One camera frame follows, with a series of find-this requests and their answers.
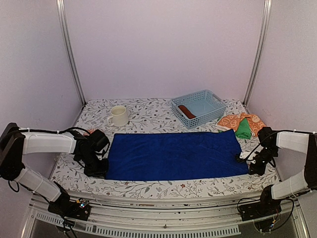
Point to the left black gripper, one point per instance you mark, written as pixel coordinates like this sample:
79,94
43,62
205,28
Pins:
99,174

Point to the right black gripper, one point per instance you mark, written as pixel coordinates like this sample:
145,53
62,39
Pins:
256,170

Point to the orange patterned towel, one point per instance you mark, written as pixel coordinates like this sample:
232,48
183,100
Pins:
232,122

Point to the blue towel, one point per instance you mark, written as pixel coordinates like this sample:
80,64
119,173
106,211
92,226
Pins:
174,156

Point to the brown towel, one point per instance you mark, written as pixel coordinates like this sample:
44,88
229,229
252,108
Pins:
186,112

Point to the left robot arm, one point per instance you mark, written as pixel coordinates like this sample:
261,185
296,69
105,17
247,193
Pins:
16,142

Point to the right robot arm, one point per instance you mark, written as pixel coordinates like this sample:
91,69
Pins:
273,140

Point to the green towel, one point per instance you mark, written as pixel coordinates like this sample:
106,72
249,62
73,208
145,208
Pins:
244,130

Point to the red patterned small bowl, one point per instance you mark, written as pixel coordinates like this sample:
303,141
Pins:
89,131

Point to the cream ceramic mug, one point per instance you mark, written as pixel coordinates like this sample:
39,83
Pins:
118,116

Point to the light blue plastic basket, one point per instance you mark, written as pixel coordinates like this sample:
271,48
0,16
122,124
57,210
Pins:
204,105

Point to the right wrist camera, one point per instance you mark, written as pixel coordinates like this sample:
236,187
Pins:
245,157

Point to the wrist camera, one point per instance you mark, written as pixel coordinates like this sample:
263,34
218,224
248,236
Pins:
245,157
99,142

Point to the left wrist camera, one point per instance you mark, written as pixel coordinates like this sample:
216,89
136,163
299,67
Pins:
99,142

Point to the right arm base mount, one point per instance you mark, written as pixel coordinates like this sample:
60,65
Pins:
266,206

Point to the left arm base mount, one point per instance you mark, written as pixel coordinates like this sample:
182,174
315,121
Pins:
63,206

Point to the front aluminium rail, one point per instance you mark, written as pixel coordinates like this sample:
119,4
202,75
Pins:
206,217

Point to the right aluminium frame post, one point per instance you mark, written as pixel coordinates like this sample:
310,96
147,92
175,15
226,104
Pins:
259,50

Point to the aluminium frame post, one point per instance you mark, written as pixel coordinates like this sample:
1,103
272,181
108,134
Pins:
69,51
259,50

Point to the left aluminium frame post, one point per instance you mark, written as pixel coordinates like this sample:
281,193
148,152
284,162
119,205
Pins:
69,51

